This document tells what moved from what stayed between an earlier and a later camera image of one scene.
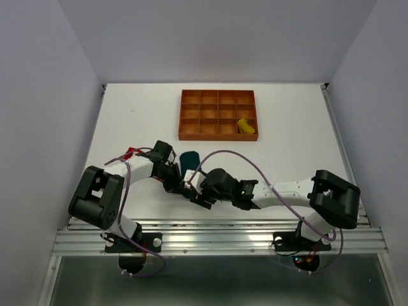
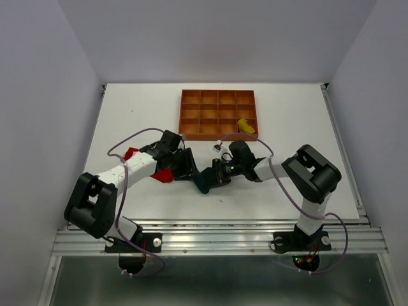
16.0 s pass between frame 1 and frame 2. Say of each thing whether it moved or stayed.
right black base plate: stayed
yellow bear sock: stayed
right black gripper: moved
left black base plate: stayed
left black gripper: moved
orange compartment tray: stayed
